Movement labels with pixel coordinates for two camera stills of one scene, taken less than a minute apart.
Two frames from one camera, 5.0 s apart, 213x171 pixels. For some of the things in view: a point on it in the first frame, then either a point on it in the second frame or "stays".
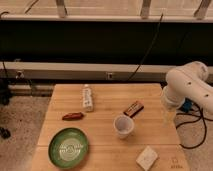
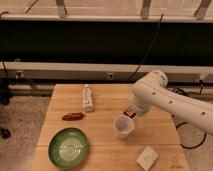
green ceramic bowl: x=68 y=148 stays
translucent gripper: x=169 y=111 → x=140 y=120
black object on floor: x=5 y=133 stays
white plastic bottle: x=87 y=98 stays
